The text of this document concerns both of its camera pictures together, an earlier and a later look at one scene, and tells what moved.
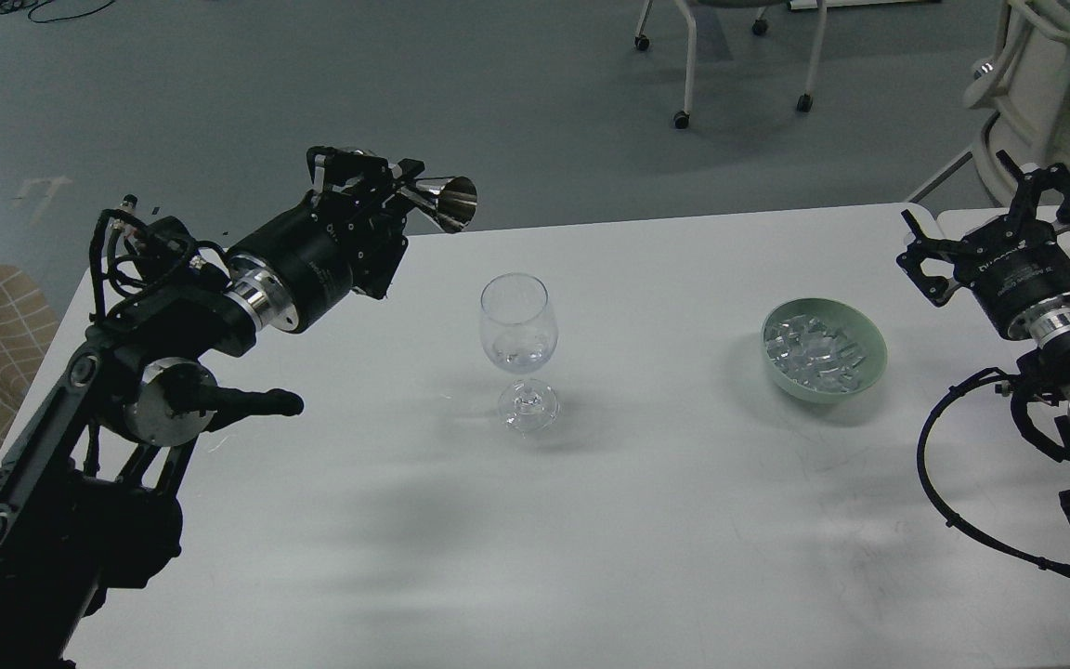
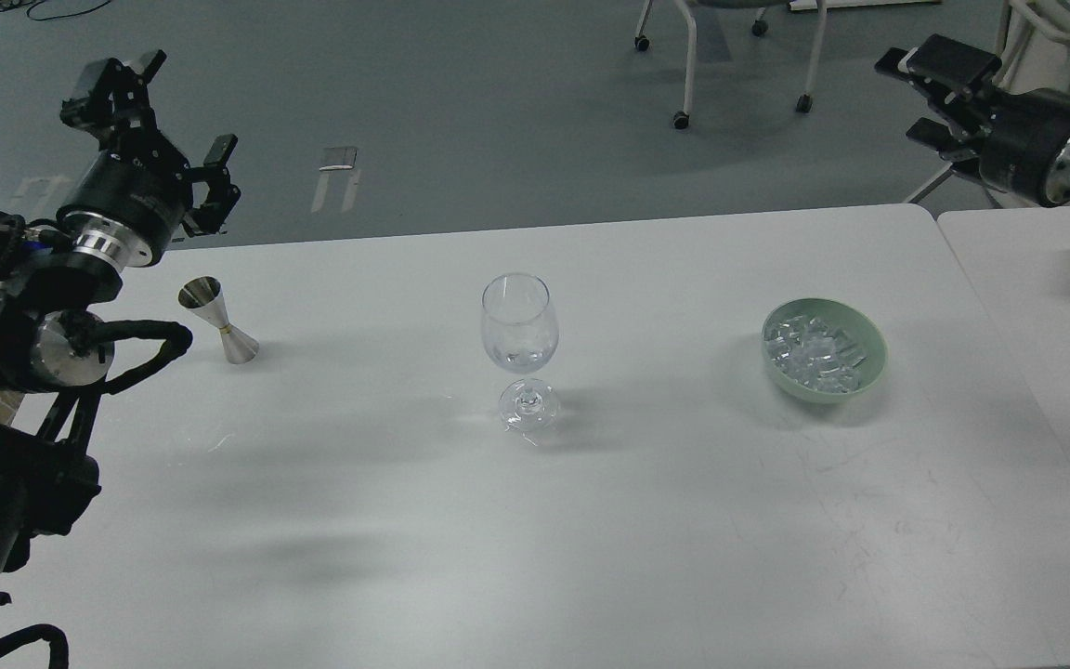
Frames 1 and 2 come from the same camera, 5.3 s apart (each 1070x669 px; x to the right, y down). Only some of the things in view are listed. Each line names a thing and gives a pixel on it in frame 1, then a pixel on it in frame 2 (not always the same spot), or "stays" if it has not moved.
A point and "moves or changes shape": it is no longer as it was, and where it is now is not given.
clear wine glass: (519, 332) stays
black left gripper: (292, 271) → (140, 185)
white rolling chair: (683, 119) stays
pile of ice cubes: (814, 354) stays
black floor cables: (5, 6) stays
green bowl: (823, 351) stays
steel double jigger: (451, 201) moves or changes shape
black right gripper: (1014, 263) → (1027, 128)
